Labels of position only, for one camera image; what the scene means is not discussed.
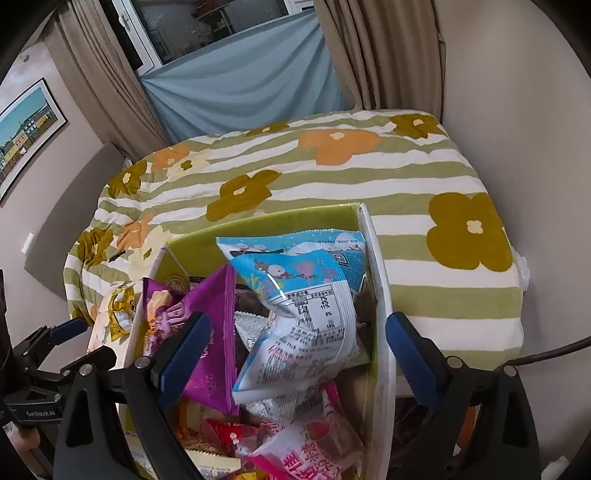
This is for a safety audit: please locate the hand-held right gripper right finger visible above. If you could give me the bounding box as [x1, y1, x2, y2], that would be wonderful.
[385, 311, 541, 480]

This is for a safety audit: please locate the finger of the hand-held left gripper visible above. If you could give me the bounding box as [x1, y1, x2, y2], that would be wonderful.
[13, 316, 89, 366]
[61, 344, 117, 385]

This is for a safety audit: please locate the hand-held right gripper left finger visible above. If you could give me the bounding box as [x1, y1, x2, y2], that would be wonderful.
[53, 311, 213, 480]

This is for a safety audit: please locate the purple snack packet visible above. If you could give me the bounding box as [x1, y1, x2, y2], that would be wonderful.
[142, 264, 241, 416]

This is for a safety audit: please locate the red pink snack packet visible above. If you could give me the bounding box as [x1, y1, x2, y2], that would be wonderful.
[205, 418, 259, 450]

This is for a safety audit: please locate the pink clear strawberry snack packet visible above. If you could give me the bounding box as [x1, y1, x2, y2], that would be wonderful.
[247, 381, 365, 480]

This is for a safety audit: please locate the light blue snack packet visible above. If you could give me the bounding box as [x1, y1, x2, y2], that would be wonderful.
[216, 231, 372, 406]

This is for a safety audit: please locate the green and white cardboard box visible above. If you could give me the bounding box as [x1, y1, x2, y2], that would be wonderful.
[122, 202, 398, 480]

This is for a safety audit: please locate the gold snack packet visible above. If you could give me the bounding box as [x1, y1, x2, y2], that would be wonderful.
[108, 284, 139, 342]

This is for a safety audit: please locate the grey upholstered headboard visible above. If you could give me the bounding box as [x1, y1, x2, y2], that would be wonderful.
[23, 143, 130, 319]

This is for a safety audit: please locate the green striped floral blanket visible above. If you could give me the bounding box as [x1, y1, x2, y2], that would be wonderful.
[62, 111, 527, 365]

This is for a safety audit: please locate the framed landscape picture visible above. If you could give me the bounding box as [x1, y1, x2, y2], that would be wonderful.
[0, 78, 68, 204]

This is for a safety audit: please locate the beige curtain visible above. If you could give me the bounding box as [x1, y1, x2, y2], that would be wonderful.
[314, 0, 446, 112]
[46, 0, 171, 160]

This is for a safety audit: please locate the blue hanging cloth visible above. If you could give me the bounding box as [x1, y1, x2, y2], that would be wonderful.
[139, 9, 349, 144]

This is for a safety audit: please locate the window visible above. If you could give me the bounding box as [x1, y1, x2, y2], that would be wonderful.
[111, 0, 319, 75]

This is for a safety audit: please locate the black cable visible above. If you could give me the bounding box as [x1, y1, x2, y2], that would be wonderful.
[496, 335, 591, 370]

